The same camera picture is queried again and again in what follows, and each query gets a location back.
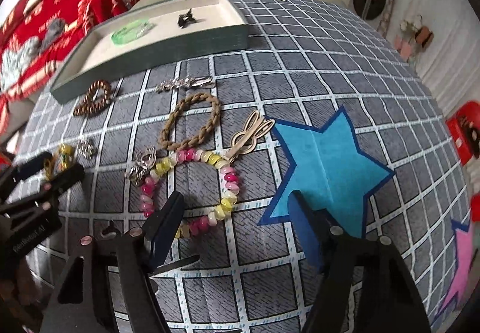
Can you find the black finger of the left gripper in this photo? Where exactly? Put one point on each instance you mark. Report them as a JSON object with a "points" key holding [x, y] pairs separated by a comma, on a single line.
{"points": [[23, 171]]}

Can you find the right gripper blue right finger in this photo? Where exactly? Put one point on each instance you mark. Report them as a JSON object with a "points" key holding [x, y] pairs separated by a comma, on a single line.
{"points": [[311, 227]]}

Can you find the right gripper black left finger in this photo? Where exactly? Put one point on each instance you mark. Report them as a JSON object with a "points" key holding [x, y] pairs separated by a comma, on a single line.
{"points": [[160, 228]]}

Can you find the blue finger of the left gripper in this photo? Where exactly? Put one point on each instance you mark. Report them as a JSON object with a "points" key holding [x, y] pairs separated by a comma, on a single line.
{"points": [[63, 181]]}

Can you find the gold bunny hair clip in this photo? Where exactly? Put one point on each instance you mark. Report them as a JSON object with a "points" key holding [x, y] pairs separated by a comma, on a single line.
{"points": [[245, 141]]}

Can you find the silver rhinestone hair clip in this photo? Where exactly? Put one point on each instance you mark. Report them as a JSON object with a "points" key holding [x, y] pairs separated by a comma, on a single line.
{"points": [[185, 83]]}

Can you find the green translucent bangle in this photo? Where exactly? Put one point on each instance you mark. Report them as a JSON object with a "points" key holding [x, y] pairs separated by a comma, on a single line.
{"points": [[132, 31]]}

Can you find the black claw hair clip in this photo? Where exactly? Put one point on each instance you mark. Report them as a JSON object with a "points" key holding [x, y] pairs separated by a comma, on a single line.
{"points": [[184, 20]]}

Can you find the green jewelry tray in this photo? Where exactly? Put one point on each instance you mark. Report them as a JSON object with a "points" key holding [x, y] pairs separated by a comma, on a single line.
{"points": [[221, 28]]}

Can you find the grey grid tablecloth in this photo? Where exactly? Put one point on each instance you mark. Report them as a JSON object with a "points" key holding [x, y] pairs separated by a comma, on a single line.
{"points": [[305, 60]]}

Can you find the red wedding blanket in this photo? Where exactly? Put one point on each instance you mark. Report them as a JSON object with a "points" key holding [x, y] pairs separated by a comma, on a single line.
{"points": [[39, 34]]}

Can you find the red round box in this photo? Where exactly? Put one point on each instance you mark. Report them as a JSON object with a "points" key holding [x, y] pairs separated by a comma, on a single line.
{"points": [[464, 130]]}

